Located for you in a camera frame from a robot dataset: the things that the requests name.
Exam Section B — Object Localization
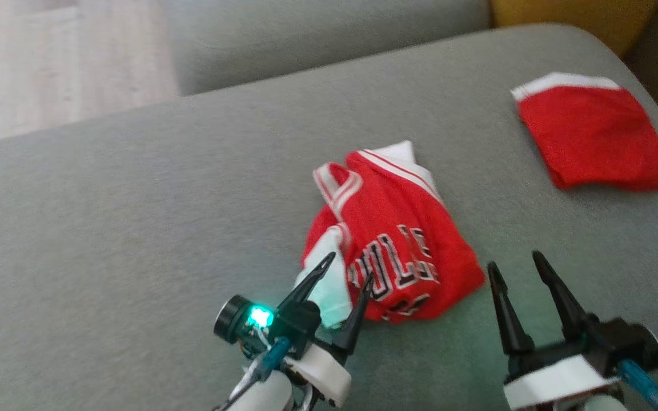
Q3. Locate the blue cable connector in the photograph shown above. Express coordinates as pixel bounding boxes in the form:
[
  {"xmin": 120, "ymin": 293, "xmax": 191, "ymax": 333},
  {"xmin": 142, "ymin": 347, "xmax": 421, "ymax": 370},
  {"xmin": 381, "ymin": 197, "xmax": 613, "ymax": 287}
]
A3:
[
  {"xmin": 617, "ymin": 360, "xmax": 658, "ymax": 411},
  {"xmin": 251, "ymin": 336, "xmax": 293, "ymax": 384}
]

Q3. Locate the yellow pillow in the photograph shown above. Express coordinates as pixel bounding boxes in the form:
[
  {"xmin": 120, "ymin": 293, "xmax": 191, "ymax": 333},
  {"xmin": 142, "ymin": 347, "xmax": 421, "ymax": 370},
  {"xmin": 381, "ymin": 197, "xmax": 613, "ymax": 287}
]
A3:
[{"xmin": 489, "ymin": 0, "xmax": 658, "ymax": 58}]

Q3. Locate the blue left cable connector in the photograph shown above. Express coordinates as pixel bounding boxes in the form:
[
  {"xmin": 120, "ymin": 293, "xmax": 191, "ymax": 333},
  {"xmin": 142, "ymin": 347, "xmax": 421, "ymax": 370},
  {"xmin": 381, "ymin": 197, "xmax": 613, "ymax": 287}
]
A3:
[{"xmin": 251, "ymin": 336, "xmax": 293, "ymax": 384}]

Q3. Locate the grey sofa seat cushion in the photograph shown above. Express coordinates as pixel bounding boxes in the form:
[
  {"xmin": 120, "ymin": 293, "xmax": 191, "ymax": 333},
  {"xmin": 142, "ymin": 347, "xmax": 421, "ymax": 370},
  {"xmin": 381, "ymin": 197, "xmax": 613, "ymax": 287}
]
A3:
[{"xmin": 0, "ymin": 23, "xmax": 658, "ymax": 411}]

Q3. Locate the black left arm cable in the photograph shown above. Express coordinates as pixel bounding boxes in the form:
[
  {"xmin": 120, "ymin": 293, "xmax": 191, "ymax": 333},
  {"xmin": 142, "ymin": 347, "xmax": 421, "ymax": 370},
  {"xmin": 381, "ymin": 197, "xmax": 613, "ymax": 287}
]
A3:
[{"xmin": 214, "ymin": 365, "xmax": 264, "ymax": 411}]

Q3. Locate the grey sofa back cushion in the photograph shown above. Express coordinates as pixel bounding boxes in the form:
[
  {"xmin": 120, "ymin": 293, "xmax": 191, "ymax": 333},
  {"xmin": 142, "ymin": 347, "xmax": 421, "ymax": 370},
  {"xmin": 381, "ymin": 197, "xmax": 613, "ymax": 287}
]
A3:
[{"xmin": 158, "ymin": 0, "xmax": 493, "ymax": 96}]

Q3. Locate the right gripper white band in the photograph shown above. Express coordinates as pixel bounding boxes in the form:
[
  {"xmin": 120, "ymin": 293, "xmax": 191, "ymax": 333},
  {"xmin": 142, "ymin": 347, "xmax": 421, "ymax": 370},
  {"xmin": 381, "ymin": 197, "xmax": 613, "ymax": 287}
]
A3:
[{"xmin": 487, "ymin": 249, "xmax": 622, "ymax": 410}]

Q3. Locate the blue right cable connector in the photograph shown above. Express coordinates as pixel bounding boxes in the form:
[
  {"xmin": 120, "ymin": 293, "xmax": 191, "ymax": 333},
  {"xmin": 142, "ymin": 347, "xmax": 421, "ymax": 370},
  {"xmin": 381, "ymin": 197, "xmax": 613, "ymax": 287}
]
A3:
[{"xmin": 617, "ymin": 360, "xmax": 658, "ymax": 411}]

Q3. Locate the red shorts white waistband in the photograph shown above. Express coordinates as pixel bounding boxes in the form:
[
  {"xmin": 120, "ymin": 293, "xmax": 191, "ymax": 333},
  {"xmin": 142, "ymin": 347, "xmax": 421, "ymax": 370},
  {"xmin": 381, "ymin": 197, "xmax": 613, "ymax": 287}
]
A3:
[{"xmin": 510, "ymin": 71, "xmax": 658, "ymax": 191}]

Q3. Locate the red basketball jersey white trim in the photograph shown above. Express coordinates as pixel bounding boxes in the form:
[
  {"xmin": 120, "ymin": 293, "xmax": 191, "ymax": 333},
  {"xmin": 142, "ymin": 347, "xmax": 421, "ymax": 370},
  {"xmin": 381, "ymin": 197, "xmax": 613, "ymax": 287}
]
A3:
[{"xmin": 300, "ymin": 140, "xmax": 486, "ymax": 325}]

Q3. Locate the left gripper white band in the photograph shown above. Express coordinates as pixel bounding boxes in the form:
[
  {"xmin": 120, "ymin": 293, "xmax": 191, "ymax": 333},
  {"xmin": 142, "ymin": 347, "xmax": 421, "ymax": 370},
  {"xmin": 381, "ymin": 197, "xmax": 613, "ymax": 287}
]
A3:
[{"xmin": 275, "ymin": 251, "xmax": 376, "ymax": 408}]

